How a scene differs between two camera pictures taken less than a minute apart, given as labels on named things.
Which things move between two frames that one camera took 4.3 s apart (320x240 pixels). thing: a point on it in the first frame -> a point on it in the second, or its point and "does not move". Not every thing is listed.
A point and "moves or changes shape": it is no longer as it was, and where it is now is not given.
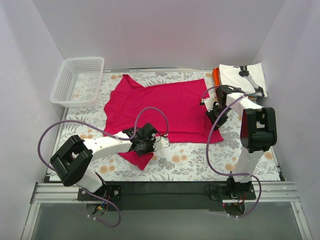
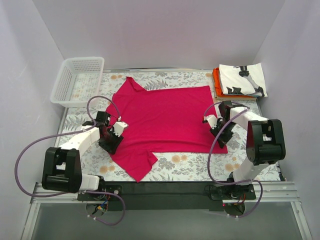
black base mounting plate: (163, 196) does not move
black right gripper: (215, 117) -> (223, 135)
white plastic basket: (78, 83) does not move
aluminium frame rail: (282, 192) does not move
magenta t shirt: (179, 110) moves or changes shape
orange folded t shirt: (216, 78) does not move
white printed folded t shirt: (250, 78) does not move
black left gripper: (144, 147) -> (111, 142)
